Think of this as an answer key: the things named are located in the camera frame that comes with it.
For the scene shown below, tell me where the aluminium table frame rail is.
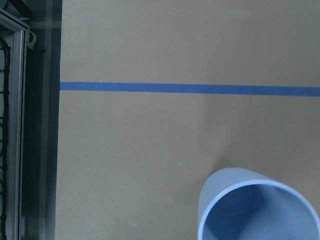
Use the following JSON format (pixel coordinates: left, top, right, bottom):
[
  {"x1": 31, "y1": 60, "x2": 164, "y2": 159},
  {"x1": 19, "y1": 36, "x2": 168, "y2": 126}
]
[{"x1": 0, "y1": 9, "x2": 30, "y2": 240}]

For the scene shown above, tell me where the blue plastic cup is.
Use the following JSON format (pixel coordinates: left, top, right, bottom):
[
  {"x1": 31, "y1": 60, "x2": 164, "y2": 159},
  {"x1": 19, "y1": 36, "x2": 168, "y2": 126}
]
[{"x1": 197, "y1": 167, "x2": 320, "y2": 240}]

